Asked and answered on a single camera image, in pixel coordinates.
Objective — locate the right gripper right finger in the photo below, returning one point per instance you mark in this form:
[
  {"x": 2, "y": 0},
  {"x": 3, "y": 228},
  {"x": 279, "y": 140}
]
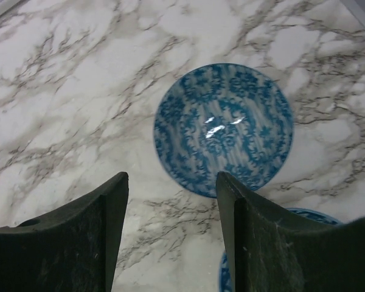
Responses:
[{"x": 270, "y": 248}]

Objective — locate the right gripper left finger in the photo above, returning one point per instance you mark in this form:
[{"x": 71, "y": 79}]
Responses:
[{"x": 72, "y": 248}]

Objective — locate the dark blue patterned bowl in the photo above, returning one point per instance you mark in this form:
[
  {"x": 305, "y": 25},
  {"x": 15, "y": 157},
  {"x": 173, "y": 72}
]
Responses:
[{"x": 224, "y": 276}]

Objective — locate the light blue patterned bowl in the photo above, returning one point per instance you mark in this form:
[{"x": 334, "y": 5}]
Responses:
[{"x": 223, "y": 117}]

